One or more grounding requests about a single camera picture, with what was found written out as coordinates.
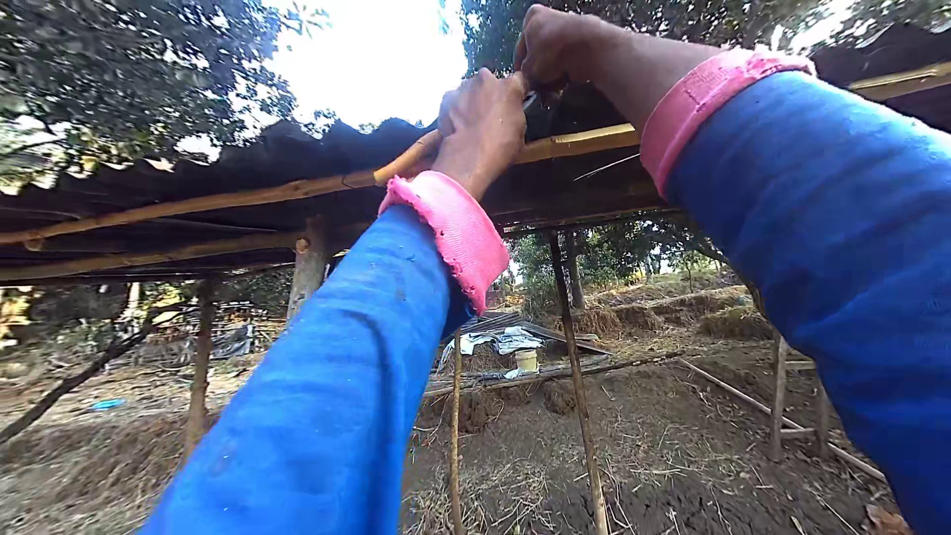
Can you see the long dark wooden pole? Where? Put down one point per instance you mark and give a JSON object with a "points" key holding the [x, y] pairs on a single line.
{"points": [[578, 379]]}

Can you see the thick grey wooden post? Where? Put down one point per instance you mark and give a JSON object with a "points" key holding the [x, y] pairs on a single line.
{"points": [[307, 267]]}

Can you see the leaning dark branch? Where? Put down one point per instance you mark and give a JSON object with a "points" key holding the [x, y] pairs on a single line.
{"points": [[82, 374]]}

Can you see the person's left fingers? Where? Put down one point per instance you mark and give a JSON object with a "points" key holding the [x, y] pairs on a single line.
{"points": [[464, 96]]}

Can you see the person's right forearm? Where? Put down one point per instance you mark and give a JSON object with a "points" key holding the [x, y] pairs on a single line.
{"points": [[832, 238]]}

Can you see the white plastic sheet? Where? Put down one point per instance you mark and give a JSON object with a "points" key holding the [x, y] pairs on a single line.
{"points": [[518, 339]]}

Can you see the wooden bench frame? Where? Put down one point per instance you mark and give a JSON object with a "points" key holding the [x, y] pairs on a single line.
{"points": [[778, 401]]}

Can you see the large leafy tree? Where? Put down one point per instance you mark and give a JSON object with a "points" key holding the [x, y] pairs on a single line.
{"points": [[148, 67]]}

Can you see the grey tarp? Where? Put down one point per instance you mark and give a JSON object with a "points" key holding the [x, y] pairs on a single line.
{"points": [[234, 342]]}

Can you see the person's left forearm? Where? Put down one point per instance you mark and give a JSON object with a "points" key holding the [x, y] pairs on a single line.
{"points": [[327, 371]]}

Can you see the blue flat object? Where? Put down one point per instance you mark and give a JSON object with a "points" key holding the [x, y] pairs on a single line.
{"points": [[108, 404]]}

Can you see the thinner brown roof beam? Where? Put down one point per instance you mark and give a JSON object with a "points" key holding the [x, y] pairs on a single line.
{"points": [[148, 256]]}

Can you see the dark corrugated roof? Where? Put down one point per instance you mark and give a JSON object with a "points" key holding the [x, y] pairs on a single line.
{"points": [[245, 165]]}

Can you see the cream bucket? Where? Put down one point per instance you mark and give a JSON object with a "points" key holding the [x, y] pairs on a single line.
{"points": [[527, 361]]}

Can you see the tree with brown trunk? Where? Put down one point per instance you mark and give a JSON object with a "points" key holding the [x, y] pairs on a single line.
{"points": [[573, 271]]}

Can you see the person's left hand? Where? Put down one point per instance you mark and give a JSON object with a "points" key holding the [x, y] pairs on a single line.
{"points": [[483, 134]]}

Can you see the brown wooden post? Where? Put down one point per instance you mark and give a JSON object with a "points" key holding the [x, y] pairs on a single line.
{"points": [[200, 364]]}

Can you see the long peeled wooden roof beam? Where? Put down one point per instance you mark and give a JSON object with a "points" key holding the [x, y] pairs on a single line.
{"points": [[275, 194]]}

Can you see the long pole on ground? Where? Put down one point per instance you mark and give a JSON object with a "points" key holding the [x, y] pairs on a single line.
{"points": [[750, 403]]}

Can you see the thin light wooden pole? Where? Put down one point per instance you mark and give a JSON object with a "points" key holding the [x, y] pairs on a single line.
{"points": [[455, 431]]}

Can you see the person's right hand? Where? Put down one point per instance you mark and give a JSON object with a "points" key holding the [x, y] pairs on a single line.
{"points": [[572, 46]]}

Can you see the person's right fingers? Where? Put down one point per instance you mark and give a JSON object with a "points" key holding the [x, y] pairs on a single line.
{"points": [[533, 46]]}

